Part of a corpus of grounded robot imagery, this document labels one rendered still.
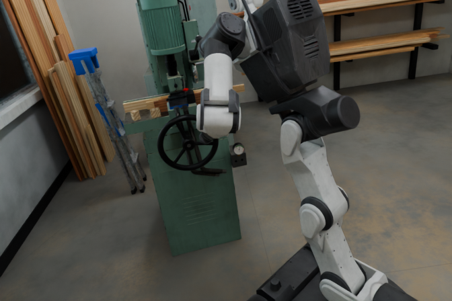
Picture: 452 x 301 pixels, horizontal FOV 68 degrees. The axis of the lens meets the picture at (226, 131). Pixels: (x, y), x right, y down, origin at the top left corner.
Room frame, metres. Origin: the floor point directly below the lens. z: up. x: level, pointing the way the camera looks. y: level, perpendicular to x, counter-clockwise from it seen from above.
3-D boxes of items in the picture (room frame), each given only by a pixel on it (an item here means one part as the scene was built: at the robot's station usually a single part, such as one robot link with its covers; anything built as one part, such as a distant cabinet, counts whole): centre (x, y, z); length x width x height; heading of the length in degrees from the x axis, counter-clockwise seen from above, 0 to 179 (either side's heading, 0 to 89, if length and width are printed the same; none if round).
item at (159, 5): (1.76, 0.24, 1.34); 0.18 x 0.18 x 0.31
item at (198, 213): (1.88, 0.26, 0.36); 0.58 x 0.45 x 0.71; 9
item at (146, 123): (1.66, 0.21, 0.87); 0.61 x 0.30 x 0.06; 99
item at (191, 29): (2.00, 0.12, 1.23); 0.09 x 0.08 x 0.15; 9
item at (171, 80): (1.78, 0.24, 1.02); 0.14 x 0.07 x 0.09; 9
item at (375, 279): (0.97, -0.43, 0.28); 0.21 x 0.20 x 0.13; 39
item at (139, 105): (1.78, 0.23, 0.92); 0.60 x 0.02 x 0.05; 99
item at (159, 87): (2.05, 0.28, 1.16); 0.22 x 0.22 x 0.72; 9
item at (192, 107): (1.57, 0.20, 0.91); 0.15 x 0.14 x 0.09; 99
